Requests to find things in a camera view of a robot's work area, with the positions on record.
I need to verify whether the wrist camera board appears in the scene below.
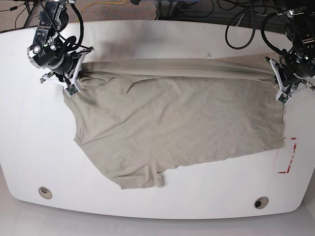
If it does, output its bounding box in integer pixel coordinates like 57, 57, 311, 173
278, 93, 290, 105
65, 85, 79, 97

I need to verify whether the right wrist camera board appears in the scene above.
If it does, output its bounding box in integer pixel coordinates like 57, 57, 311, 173
65, 85, 79, 97

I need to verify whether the black tripod stand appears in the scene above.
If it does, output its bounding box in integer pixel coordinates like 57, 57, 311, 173
22, 0, 38, 29

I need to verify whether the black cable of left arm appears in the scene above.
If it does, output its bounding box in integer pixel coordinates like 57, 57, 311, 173
218, 0, 291, 57

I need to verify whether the right table cable grommet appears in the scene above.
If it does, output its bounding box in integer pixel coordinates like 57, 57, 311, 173
254, 196, 269, 209

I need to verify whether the red tape rectangle marking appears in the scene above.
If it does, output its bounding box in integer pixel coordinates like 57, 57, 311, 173
276, 137, 298, 174

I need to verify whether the left table cable grommet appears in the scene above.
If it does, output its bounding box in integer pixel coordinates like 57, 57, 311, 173
38, 187, 52, 200

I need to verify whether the table cable grommet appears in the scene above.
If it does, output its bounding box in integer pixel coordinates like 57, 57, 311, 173
38, 187, 52, 200
254, 196, 269, 209

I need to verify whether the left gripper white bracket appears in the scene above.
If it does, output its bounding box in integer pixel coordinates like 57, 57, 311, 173
264, 57, 315, 101

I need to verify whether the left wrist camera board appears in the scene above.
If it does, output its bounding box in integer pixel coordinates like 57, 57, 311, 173
278, 93, 290, 105

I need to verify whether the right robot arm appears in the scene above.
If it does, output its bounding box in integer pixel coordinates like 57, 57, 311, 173
27, 0, 94, 97

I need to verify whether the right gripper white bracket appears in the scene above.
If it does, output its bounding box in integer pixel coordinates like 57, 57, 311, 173
40, 46, 94, 95

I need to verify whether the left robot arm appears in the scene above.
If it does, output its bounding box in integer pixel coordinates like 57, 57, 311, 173
260, 0, 315, 105

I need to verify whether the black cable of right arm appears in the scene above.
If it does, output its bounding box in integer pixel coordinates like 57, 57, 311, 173
41, 0, 95, 59

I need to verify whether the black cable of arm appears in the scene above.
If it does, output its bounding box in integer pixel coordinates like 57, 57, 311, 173
41, 0, 95, 59
218, 0, 291, 57

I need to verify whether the yellow cable on floor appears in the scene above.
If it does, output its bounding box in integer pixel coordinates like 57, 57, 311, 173
81, 1, 127, 13

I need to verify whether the beige t-shirt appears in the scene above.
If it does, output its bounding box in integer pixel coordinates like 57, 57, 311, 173
64, 54, 284, 189

